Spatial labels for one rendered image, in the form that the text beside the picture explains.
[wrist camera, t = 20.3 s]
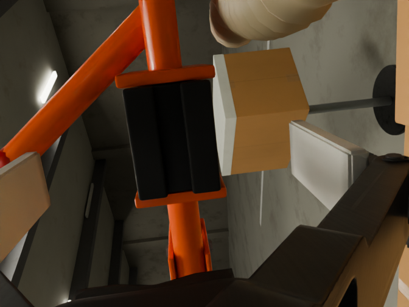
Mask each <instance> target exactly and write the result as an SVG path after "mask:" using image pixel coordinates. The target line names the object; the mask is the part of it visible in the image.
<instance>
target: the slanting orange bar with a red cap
mask: <svg viewBox="0 0 409 307"><path fill-rule="evenodd" d="M144 49H145V43H144V35H143V30H142V22H141V13H140V8H139V5H138V6H137V7H136V8H135V9H134V10H133V11H132V12H131V14H130V15H129V16H128V17H127V18H126V19H125V20H124V21H123V22H122V23H121V24H120V26H119V27H118V28H117V29H116V30H115V31H114V32H113V33H112V34H111V35H110V36H109V37H108V38H107V39H106V40H105V41H104V42H103V43H102V44H101V45H100V46H99V47H98V48H97V50H96V51H95V52H94V53H93V54H92V55H91V56H90V57H89V58H88V59H87V60H86V62H84V64H83V65H82V66H81V67H79V69H78V70H76V72H75V73H74V74H73V75H72V76H71V77H70V78H69V79H68V80H67V81H66V82H65V83H64V85H63V86H62V87H61V88H60V89H59V90H58V91H57V92H56V93H55V94H54V95H53V96H52V97H51V98H50V99H49V100H48V101H47V102H46V103H45V104H44V105H43V106H42V108H41V109H40V110H39V111H38V112H37V113H36V114H35V115H34V116H33V117H32V118H31V119H30V121H29V122H28V123H27V124H26V125H25V126H24V127H23V128H22V129H21V130H20V131H19V132H18V133H17V134H16V135H15V136H14V137H13V138H12V139H11V140H10V141H9V142H8V143H7V145H6V146H5V147H3V148H2V149H1V150H0V168H2V167H3V166H5V165H7V164H9V163H10V162H11V161H13V160H15V159H17V158H18V157H20V156H21V155H23V154H25V153H26V152H36V151H37V153H40V156H42V154H44V153H45V151H47V150H48V148H50V147H51V145H53V143H54V142H56V140H58V138H59V137H60V136H61V135H62V134H63V133H64V132H65V131H66V130H67V129H68V128H69V127H70V126H71V125H72V124H73V123H74V122H75V121H76V120H77V119H78V117H79V116H80V115H81V114H82V113H83V112H84V111H85V110H86V109H87V108H88V107H89V106H90V105H91V104H92V103H93V102H94V101H95V100H96V99H97V98H98V97H99V96H100V95H101V94H102V93H103V92H104V91H105V90H106V89H107V88H108V87H109V86H110V85H111V84H112V83H113V82H114V81H115V76H117V75H119V74H121V73H122V72H123V71H124V70H125V69H126V68H127V67H128V66H129V65H130V64H131V63H132V62H133V61H134V60H135V58H136V57H137V56H138V55H139V54H140V53H141V52H142V51H143V50H144Z"/></svg>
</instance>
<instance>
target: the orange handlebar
mask: <svg viewBox="0 0 409 307"><path fill-rule="evenodd" d="M139 8H140V13H141V22H142V30H143V35H144V43H145V52H146V57H147V65H148V70H149V71H156V70H162V69H173V68H182V61H181V51H180V41H179V35H178V25H177V15H176V10H175V0H139ZM167 209H168V214H169V222H170V223H169V245H167V246H166V255H167V257H168V263H169V271H170V280H174V279H176V278H180V277H184V276H186V275H190V274H193V273H200V272H208V271H212V263H211V252H212V251H213V249H212V241H211V240H210V239H209V240H208V236H207V232H206V226H205V220H204V218H200V212H199V207H198V201H194V202H186V203H176V204H171V205H167Z"/></svg>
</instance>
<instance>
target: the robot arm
mask: <svg viewBox="0 0 409 307"><path fill-rule="evenodd" d="M289 130H290V154H291V167H292V174H293V175H294V176H295V177H296V178H297V179H298V180H299V181H300V182H301V183H302V184H303V185H304V186H305V187H306V188H307V189H308V190H309V191H310V192H311V193H312V194H313V195H314V196H315V197H316V198H317V199H318V200H319V201H320V202H321V203H323V204H324V205H325V206H326V207H327V208H328V209H329V210H330V211H329V213H328V214H327V215H326V217H325V218H324V219H323V220H322V221H321V222H320V223H319V225H318V226H317V227H311V226H308V225H299V226H297V227H296V228H295V229H294V230H293V231H292V232H291V233H290V234H289V235H288V236H287V238H286V239H285V240H284V241H283V242H282V243H281V244H280V245H279V247H278V248H277V249H276V250H275V251H274V252H273V253H272V254H271V255H270V256H269V257H268V258H267V259H266V260H265V261H264V262H263V263H262V264H261V266H260V267H259V268H258V269H257V270H256V271H255V272H254V273H253V274H252V276H250V277H249V278H234V274H233V271H232V268H230V269H222V270H213V271H208V272H200V273H193V274H190V275H186V276H184V277H180V278H176V279H174V280H170V281H166V282H163V283H160V284H154V285H142V284H112V285H108V286H99V287H94V288H86V289H77V291H76V293H75V296H74V298H73V300H71V301H69V302H66V303H63V304H60V305H57V306H55V307H384V304H385V301H386V298H387V296H388V293H389V291H390V287H391V284H392V282H393V279H394V276H395V274H396V270H397V267H398V265H399V262H400V259H401V257H402V254H403V251H404V248H405V245H407V248H409V157H408V156H405V155H401V154H399V153H388V154H386V155H381V156H377V155H374V154H373V153H371V152H368V151H367V150H366V149H364V148H362V147H359V146H357V145H355V144H352V143H350V142H349V141H346V140H344V139H342V138H340V137H338V136H335V135H333V134H331V133H329V132H327V131H325V130H323V129H320V128H318V127H316V126H314V125H312V124H309V123H308V122H305V121H303V120H301V119H300V120H294V121H291V123H289ZM50 205H51V201H50V198H49V193H48V189H47V184H46V179H45V176H44V171H43V166H42V162H41V157H40V153H37V151H36V152H26V153H25V154H23V155H21V156H20V157H18V158H17V159H15V160H13V161H11V162H10V163H9V164H7V165H5V166H3V167H2V168H0V263H1V262H2V260H3V259H4V258H5V257H6V256H7V255H8V254H9V253H10V251H11V250H12V249H13V248H14V247H15V246H16V245H17V243H18V242H19V241H20V240H21V239H22V237H23V236H24V235H25V234H26V233H27V232H28V231H29V230H30V228H31V227H32V226H33V225H34V223H35V222H36V221H37V220H38V219H39V218H40V217H41V216H42V214H43V213H44V212H45V211H46V210H47V209H48V208H49V206H50ZM0 307H34V305H33V304H31V302H30V301H28V299H26V297H25V296H24V295H23V294H22V293H21V292H20V291H19V290H18V289H17V288H16V286H15V285H14V284H13V283H12V282H11V281H10V280H9V279H8V278H7V277H6V276H5V275H4V274H3V273H2V272H1V271H0Z"/></svg>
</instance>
